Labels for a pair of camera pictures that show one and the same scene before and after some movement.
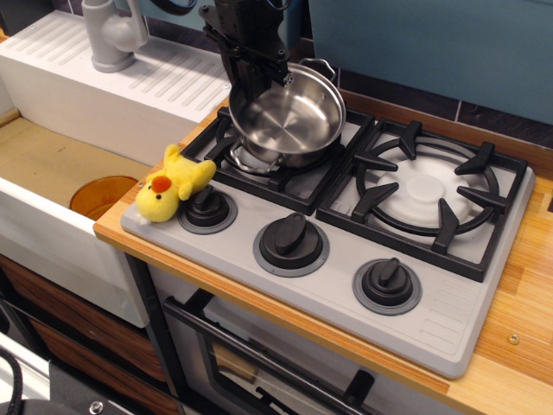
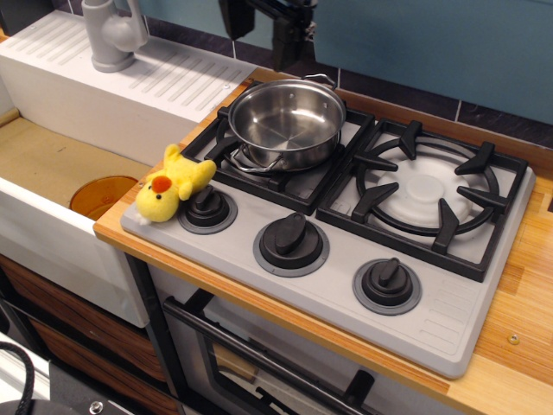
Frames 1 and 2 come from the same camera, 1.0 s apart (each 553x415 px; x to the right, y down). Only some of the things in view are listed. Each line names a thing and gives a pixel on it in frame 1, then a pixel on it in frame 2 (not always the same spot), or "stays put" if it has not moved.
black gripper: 251,43 to 292,42
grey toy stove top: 396,233 stays put
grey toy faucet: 114,38 stays put
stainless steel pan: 295,125 stays put
